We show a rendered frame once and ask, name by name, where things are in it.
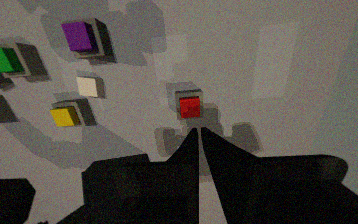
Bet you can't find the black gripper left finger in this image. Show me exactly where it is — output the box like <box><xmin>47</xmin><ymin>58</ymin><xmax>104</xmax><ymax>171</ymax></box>
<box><xmin>113</xmin><ymin>128</ymin><xmax>199</xmax><ymax>224</ymax></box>

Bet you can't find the red button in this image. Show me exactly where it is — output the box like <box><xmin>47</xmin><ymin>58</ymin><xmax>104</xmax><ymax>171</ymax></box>
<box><xmin>175</xmin><ymin>89</ymin><xmax>204</xmax><ymax>120</ymax></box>

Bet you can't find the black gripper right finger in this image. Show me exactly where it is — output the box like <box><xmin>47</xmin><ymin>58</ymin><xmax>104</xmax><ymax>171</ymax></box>
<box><xmin>201</xmin><ymin>127</ymin><xmax>348</xmax><ymax>224</ymax></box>

